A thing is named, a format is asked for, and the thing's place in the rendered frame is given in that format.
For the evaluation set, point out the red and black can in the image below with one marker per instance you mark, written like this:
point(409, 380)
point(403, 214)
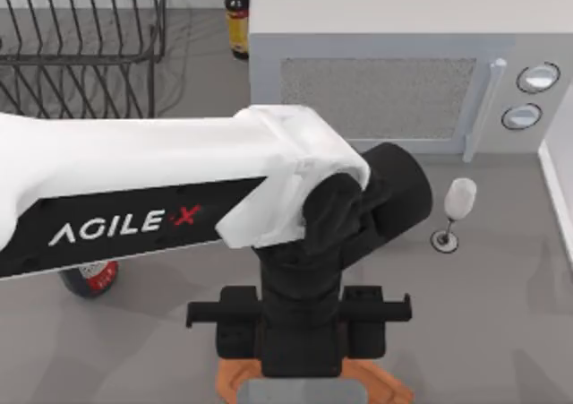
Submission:
point(91, 281)

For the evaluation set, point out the pale microwave door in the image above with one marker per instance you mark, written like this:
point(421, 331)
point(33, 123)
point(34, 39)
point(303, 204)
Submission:
point(376, 99)

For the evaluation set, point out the large round microwave knob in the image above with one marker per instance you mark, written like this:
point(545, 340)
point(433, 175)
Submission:
point(538, 77)

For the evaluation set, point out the small round microwave knob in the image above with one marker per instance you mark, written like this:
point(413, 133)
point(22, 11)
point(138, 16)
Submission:
point(522, 116)

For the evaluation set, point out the dark brown bottle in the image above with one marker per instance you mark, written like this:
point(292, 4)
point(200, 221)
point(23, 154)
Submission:
point(237, 23)

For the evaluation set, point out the pale microwave oven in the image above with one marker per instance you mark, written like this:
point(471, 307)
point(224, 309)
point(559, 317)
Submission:
point(403, 10)

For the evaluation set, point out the clear wine glass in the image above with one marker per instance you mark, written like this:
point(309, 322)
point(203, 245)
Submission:
point(459, 198)

